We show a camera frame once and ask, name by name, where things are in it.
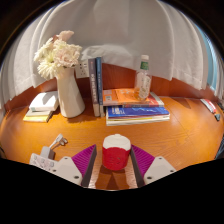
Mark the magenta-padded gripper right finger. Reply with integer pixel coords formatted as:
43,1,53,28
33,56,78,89
129,145,177,188

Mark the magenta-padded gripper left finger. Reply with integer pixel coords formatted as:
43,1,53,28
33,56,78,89
51,144,98,188

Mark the red and white charger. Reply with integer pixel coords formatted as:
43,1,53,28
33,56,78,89
101,133,132,172

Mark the blue flat book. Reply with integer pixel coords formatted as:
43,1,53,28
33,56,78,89
105,105,171,127

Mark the yellow book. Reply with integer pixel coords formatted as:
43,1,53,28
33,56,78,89
22,109,54,123

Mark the white ceramic vase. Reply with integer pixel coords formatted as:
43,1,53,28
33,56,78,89
55,66,86,119

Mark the white book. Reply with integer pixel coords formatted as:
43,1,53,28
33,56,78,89
28,91,60,113

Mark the black bag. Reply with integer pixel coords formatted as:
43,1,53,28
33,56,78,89
214,136,224,160

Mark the grey standing book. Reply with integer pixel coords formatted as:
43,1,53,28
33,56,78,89
87,57,101,118

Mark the clear drink bottle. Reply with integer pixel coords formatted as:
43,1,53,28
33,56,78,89
133,54,153,102

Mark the red booklet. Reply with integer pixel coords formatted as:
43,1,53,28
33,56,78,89
199,98,218,114

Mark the blue standing book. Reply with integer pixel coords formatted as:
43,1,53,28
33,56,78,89
95,56,106,118

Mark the white flower bouquet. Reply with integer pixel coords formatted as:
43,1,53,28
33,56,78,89
33,30,83,80

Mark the window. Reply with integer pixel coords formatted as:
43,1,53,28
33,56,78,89
199,29,220,91

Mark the white curtain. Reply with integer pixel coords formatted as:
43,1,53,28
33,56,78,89
0,0,224,108

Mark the white cable with plug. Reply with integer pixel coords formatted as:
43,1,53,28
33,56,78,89
39,133,69,160

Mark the white wall socket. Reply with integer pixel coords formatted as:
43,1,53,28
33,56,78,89
75,59,90,79

